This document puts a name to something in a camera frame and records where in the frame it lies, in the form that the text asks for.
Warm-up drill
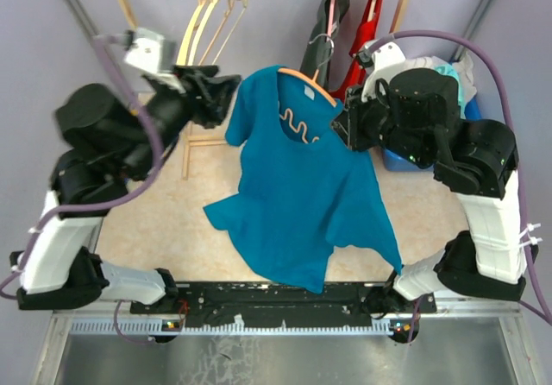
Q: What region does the white toothed cable duct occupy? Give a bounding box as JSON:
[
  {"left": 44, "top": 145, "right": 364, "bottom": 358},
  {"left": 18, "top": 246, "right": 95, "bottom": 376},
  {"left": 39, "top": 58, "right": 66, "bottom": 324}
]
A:
[{"left": 70, "top": 316, "right": 415, "bottom": 337}]

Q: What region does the pink hanger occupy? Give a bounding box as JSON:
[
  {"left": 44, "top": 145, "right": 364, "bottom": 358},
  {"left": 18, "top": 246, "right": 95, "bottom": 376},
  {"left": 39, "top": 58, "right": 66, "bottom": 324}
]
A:
[{"left": 326, "top": 0, "right": 337, "bottom": 41}]

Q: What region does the grey t shirt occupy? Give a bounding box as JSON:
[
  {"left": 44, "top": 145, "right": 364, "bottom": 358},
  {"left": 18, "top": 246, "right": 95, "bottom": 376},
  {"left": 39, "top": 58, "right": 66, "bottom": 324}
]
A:
[{"left": 299, "top": 0, "right": 350, "bottom": 88}]

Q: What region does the cream wooden hanger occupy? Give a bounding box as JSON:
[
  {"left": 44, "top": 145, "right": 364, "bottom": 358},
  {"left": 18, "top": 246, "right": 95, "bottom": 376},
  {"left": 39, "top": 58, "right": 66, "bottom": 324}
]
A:
[{"left": 195, "top": 0, "right": 250, "bottom": 66}]

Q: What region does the orange wooden hanger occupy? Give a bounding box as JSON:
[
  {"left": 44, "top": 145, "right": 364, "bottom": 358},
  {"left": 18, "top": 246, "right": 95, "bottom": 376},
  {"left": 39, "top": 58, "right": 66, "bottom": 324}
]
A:
[{"left": 275, "top": 33, "right": 344, "bottom": 145}]

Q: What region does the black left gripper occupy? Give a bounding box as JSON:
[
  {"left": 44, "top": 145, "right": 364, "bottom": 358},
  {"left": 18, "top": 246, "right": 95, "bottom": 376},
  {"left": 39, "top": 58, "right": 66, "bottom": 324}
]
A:
[{"left": 122, "top": 64, "right": 244, "bottom": 178}]

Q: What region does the blue plastic bin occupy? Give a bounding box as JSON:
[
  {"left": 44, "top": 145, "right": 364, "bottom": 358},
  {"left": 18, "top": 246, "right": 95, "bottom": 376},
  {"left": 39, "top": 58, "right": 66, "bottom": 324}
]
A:
[{"left": 381, "top": 97, "right": 482, "bottom": 173}]

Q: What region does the light wooden hanger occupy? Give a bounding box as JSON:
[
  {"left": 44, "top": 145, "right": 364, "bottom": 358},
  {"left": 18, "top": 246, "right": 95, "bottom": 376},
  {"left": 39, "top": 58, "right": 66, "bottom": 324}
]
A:
[{"left": 176, "top": 0, "right": 248, "bottom": 66}]

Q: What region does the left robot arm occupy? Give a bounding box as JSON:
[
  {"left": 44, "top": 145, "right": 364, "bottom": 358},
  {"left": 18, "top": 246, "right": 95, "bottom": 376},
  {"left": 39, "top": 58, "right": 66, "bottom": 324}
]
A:
[{"left": 9, "top": 65, "right": 242, "bottom": 313}]

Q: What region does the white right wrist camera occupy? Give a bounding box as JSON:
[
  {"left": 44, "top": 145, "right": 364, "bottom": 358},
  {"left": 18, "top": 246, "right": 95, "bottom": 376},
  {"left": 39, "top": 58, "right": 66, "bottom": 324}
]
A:
[{"left": 355, "top": 41, "right": 406, "bottom": 103}]

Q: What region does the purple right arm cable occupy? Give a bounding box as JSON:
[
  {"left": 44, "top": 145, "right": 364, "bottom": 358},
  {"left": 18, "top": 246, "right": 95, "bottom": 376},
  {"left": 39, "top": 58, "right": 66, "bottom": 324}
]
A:
[{"left": 366, "top": 29, "right": 552, "bottom": 345}]

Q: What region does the blue t shirt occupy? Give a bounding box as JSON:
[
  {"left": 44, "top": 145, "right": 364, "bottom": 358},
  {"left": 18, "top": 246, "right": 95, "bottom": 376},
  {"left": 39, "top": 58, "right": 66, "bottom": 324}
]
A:
[{"left": 204, "top": 66, "right": 402, "bottom": 293}]

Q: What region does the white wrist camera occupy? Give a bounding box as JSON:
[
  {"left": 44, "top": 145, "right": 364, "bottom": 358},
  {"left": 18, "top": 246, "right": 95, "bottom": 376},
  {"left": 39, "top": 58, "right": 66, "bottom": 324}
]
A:
[
  {"left": 124, "top": 28, "right": 183, "bottom": 92},
  {"left": 355, "top": 41, "right": 406, "bottom": 103}
]

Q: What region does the red t shirt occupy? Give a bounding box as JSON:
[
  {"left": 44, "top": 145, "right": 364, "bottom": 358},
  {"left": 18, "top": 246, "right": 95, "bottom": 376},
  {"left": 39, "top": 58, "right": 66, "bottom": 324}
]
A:
[{"left": 329, "top": 0, "right": 383, "bottom": 102}]

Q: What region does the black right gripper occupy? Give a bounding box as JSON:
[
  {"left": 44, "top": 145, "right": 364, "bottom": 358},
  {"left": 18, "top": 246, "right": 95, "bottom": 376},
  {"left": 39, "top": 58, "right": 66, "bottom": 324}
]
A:
[{"left": 329, "top": 78, "right": 430, "bottom": 171}]

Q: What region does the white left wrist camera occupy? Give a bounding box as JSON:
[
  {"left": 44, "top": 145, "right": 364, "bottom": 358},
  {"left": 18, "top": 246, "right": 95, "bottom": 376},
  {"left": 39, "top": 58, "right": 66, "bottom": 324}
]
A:
[{"left": 124, "top": 28, "right": 183, "bottom": 92}]

